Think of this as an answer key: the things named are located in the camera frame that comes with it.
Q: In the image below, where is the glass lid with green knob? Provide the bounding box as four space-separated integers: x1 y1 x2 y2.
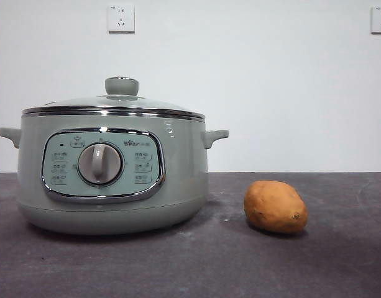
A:
21 76 206 120

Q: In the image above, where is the brown potato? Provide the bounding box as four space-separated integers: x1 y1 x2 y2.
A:
243 180 309 235

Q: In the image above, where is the pale green electric cooking pot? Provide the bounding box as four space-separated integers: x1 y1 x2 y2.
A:
0 112 230 235

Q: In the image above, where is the white wall socket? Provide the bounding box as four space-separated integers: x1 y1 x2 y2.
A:
370 6 381 35
107 4 136 34

